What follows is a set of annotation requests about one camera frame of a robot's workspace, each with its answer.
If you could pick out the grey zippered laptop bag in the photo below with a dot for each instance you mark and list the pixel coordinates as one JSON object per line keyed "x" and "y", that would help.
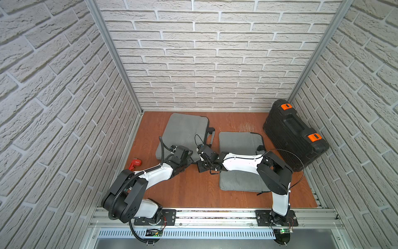
{"x": 188, "y": 131}

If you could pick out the black plastic tool case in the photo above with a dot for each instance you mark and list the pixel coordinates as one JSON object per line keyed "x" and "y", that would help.
{"x": 298, "y": 144}

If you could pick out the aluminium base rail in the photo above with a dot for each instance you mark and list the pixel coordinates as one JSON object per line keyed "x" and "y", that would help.
{"x": 312, "y": 218}

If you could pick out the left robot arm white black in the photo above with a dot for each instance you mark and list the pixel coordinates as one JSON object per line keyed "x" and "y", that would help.
{"x": 125, "y": 200}

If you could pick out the red handled pliers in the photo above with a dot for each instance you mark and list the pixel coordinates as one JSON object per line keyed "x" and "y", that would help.
{"x": 134, "y": 164}

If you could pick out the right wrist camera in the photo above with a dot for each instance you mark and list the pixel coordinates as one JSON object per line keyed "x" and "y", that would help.
{"x": 204, "y": 151}

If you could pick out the grey laptop sleeve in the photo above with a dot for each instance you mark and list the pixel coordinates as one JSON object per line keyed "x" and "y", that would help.
{"x": 242, "y": 143}

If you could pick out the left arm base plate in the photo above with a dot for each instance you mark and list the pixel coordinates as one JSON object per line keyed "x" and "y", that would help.
{"x": 166, "y": 217}

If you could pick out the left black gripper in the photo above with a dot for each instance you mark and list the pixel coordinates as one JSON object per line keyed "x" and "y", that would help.
{"x": 186, "y": 157}

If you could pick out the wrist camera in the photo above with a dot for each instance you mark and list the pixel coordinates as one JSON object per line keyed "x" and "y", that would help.
{"x": 204, "y": 151}
{"x": 182, "y": 153}

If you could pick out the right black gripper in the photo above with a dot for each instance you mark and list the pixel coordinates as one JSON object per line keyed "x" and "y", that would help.
{"x": 199, "y": 166}

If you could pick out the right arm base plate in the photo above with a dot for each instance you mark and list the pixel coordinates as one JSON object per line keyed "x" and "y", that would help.
{"x": 270, "y": 218}

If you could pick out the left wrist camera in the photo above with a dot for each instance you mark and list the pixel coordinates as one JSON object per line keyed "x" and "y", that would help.
{"x": 182, "y": 153}

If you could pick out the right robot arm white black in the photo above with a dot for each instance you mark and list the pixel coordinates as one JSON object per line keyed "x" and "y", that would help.
{"x": 274, "y": 172}

